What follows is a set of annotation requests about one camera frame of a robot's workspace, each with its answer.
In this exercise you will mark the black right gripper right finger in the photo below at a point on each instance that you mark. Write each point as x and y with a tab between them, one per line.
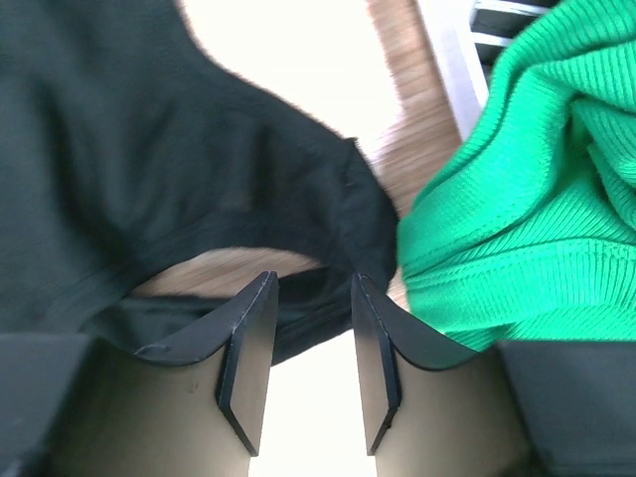
432	407

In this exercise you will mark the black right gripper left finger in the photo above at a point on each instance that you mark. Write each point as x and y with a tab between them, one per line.
193	404

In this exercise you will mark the bright green tank top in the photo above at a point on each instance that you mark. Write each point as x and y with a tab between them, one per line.
528	232

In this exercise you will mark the black white striped tank top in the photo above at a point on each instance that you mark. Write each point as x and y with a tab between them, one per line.
496	23

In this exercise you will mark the white plastic tray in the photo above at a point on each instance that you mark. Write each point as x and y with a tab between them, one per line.
447	26

